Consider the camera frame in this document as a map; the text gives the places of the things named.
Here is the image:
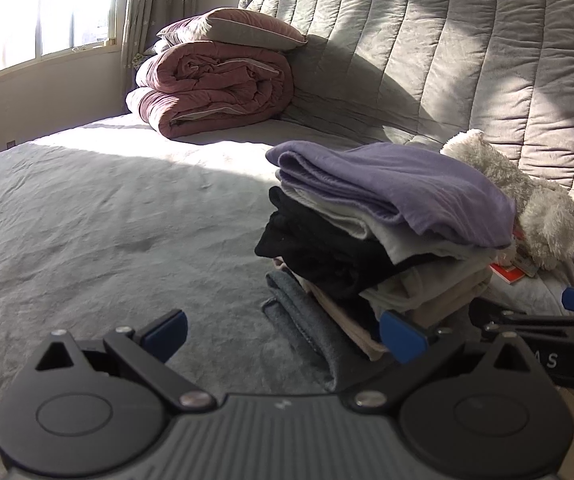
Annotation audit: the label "pink folded quilt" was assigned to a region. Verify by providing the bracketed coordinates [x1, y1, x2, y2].
[126, 41, 294, 140]

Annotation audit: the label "grey booklet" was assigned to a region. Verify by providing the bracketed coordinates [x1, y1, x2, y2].
[512, 250, 540, 278]

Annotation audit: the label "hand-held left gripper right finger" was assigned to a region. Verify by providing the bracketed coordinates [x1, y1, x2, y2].
[342, 310, 535, 416]

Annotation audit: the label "stack of folded clothes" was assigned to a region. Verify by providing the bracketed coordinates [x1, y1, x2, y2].
[277, 180, 502, 263]
[272, 255, 505, 361]

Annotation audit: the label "purple pants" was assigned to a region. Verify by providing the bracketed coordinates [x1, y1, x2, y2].
[266, 141, 516, 250]

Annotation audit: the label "pink pillow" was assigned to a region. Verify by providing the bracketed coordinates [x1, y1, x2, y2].
[157, 7, 309, 52]

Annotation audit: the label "grey curtain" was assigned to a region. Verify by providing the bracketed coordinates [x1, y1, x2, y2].
[120, 0, 200, 86]

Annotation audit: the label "orange book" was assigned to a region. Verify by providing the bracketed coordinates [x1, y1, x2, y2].
[489, 260, 525, 285]

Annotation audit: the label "white plush toy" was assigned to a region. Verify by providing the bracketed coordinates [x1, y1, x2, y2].
[439, 129, 574, 271]

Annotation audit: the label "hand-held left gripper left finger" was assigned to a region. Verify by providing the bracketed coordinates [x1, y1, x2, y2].
[34, 309, 218, 416]

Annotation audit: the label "window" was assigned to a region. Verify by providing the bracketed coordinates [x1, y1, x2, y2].
[0, 0, 120, 83]

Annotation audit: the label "grey bed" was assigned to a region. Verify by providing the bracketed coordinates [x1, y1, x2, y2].
[0, 110, 574, 480]

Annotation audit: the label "grey quilted headboard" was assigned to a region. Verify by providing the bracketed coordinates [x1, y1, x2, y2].
[247, 0, 574, 241]

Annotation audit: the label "grey folded cloth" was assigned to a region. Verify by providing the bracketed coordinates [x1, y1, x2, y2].
[262, 270, 393, 393]

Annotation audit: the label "dark folded cloth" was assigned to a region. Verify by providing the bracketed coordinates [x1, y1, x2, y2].
[254, 186, 442, 303]

